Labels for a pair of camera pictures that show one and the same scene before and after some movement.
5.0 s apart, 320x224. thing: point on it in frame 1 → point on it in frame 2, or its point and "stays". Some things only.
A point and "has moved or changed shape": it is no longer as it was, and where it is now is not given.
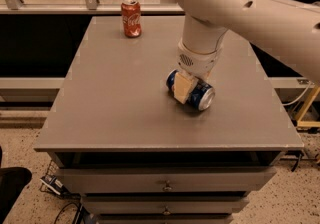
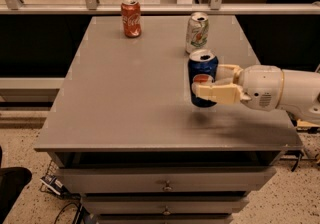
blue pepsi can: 202,96 has moved or changed shape
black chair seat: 13,180 stays
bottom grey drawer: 164,218 stays
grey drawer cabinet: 123,143 stays
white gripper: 197,62 → 261,85
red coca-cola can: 131,14 stays
